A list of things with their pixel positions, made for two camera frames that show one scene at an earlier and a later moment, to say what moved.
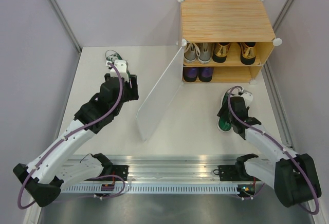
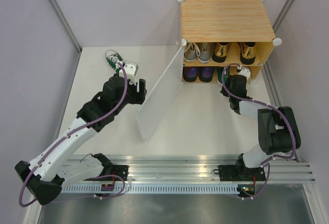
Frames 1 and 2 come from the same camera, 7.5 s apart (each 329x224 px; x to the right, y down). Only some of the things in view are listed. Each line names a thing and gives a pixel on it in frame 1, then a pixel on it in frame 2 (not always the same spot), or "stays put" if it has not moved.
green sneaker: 223,121 -> 226,73
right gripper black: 247,109 -> 224,92
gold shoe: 220,52 stays put
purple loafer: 189,74 stays put
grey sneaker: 205,50 stays put
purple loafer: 205,74 stays put
